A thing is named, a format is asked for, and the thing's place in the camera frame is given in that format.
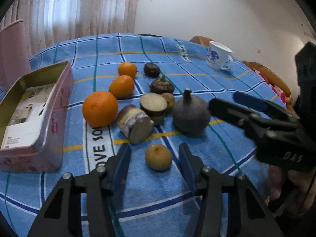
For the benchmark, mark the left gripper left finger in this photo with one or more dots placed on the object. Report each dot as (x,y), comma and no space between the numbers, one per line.
(60,214)

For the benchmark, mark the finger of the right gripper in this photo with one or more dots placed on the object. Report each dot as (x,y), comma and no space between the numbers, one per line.
(224,111)
(276,113)

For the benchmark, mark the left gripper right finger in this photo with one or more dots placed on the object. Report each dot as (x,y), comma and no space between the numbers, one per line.
(248,215)

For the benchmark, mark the purple fig shaped fruit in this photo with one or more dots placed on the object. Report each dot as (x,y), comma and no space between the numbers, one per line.
(190,114)

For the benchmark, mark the tan round fruit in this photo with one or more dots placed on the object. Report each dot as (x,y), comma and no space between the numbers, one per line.
(158,157)
(170,101)

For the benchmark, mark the brown mangosteen shell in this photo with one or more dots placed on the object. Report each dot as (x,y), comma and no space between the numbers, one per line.
(162,85)

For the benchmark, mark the cut taro half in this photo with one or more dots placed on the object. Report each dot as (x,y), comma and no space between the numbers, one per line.
(154,105)

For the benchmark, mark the large orange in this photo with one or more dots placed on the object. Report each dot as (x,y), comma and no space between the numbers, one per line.
(100,109)

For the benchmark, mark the dark round fruit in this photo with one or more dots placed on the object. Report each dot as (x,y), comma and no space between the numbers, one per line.
(151,70)

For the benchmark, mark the small orange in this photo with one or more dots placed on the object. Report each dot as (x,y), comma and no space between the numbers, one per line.
(127,68)
(122,87)

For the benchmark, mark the person right hand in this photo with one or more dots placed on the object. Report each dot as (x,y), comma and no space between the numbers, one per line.
(297,188)

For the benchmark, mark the pink floral cushion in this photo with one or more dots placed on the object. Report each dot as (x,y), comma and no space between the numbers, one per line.
(279,92)

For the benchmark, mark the white blue floral mug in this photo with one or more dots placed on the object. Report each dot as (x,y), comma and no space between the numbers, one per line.
(219,57)

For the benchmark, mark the blue plaid tablecloth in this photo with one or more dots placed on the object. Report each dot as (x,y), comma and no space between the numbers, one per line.
(156,200)

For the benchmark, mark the white card inside tin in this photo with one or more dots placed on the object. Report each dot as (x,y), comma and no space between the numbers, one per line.
(24,126)

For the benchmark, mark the pink metal tin box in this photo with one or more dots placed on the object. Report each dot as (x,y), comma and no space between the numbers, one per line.
(46,154)

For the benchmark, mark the sheer floral curtain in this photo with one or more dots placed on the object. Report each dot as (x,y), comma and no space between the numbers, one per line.
(47,22)

